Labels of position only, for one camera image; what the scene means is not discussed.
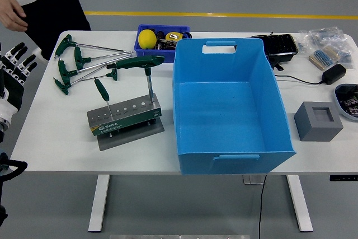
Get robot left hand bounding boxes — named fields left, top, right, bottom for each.
left=0, top=41, right=38, bottom=123

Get white table leg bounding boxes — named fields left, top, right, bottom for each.
left=285, top=175, right=313, bottom=233
left=88, top=174, right=110, bottom=233

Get large green T-handle hex key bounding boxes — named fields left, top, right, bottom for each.
left=106, top=55, right=166, bottom=105

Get person's right hand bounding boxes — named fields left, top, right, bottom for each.
left=0, top=0, right=29, bottom=32

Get person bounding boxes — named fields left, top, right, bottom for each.
left=0, top=0, right=93, bottom=60

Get tan resistor strip bundle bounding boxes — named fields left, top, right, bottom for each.
left=308, top=45, right=341, bottom=71

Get black plastic case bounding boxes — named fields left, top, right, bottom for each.
left=246, top=33, right=299, bottom=71

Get short green T-handle hex key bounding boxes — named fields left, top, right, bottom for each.
left=78, top=68, right=119, bottom=82

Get grey hollow cube block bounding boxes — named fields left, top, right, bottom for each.
left=293, top=101, right=344, bottom=142

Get blue rimmed tray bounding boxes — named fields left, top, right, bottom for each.
left=334, top=83, right=358, bottom=123

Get small green T-handle hex key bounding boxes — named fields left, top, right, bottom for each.
left=93, top=77, right=114, bottom=120

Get yellow lemon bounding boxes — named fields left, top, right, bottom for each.
left=138, top=29, right=157, bottom=49

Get brown black component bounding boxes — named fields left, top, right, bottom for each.
left=155, top=39, right=178, bottom=51

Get large blue plastic box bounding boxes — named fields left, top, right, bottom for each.
left=172, top=37, right=297, bottom=176

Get green silver hex key stand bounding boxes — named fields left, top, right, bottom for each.
left=86, top=93, right=166, bottom=152

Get metal table bracket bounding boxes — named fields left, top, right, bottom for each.
left=242, top=175, right=265, bottom=185

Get black power adapter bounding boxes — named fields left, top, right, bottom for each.
left=321, top=64, right=347, bottom=85

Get black adapter cable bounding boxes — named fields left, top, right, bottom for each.
left=274, top=74, right=324, bottom=86

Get black floor cable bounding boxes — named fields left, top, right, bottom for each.
left=257, top=175, right=268, bottom=239

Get black electronic parts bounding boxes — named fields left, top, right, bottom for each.
left=341, top=95, right=358, bottom=117

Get yellow tape measure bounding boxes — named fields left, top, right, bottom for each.
left=164, top=31, right=183, bottom=41

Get black table control panel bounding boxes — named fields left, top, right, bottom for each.
left=329, top=175, right=358, bottom=182

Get clear bag of resistors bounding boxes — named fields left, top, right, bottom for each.
left=329, top=36, right=356, bottom=64
left=296, top=26, right=345, bottom=54

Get small blue parts bin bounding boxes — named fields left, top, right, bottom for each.
left=133, top=24, right=191, bottom=64

